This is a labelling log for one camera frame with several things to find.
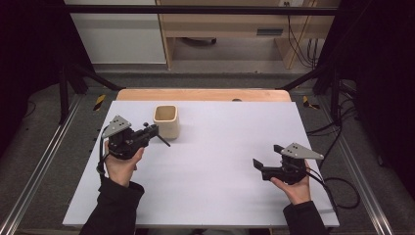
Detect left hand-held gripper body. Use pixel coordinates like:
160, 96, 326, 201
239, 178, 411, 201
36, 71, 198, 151
101, 115, 150, 161

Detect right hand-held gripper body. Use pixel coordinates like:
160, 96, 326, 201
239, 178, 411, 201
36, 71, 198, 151
260, 142, 325, 185

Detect beige wooden pen holder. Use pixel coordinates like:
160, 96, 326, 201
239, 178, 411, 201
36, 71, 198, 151
152, 104, 181, 141

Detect person's right hand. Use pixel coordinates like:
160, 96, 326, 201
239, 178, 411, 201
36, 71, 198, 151
269, 159, 313, 206

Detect person's left hand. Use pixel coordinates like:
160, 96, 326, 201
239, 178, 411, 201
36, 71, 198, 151
103, 140, 145, 189

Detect white table board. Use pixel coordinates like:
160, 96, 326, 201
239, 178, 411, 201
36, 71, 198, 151
62, 100, 341, 228

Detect wooden table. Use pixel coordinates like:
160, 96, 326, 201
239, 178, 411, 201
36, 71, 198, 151
115, 88, 292, 103

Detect black metal stand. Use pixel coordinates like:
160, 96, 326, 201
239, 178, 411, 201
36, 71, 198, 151
277, 63, 343, 125
58, 63, 125, 125

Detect white cabinet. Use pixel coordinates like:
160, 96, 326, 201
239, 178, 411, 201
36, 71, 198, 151
64, 0, 167, 65

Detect dark curtain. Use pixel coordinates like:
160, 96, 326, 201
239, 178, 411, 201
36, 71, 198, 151
0, 0, 96, 161
317, 0, 415, 200

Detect light wooden desk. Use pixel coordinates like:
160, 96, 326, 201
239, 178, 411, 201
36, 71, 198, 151
156, 0, 341, 71

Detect left hand-held gripper cable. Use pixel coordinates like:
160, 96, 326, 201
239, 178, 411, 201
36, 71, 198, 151
96, 125, 112, 180

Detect hand-held gripper cable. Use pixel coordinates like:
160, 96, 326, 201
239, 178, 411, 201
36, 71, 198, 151
96, 125, 112, 180
305, 165, 361, 211

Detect yellow-handled tool left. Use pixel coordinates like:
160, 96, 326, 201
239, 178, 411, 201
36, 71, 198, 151
93, 94, 108, 112

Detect yellow-handled tool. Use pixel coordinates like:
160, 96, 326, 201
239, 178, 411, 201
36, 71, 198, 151
93, 94, 108, 112
301, 95, 321, 111

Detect yellow-handled tool right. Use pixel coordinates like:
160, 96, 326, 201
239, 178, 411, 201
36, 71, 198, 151
301, 95, 321, 111

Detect black floor cables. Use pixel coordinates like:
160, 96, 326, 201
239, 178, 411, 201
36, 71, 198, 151
305, 79, 360, 170

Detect right hand-held gripper cable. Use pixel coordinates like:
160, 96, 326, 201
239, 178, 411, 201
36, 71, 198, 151
305, 165, 361, 211

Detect aluminium rail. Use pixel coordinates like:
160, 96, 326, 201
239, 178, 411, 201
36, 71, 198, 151
0, 94, 83, 235
316, 94, 396, 235

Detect black hanging cables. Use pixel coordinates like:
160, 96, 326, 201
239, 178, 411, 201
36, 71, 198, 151
284, 1, 320, 70

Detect black horizontal frame bar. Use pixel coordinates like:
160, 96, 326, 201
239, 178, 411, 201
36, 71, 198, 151
64, 4, 341, 16

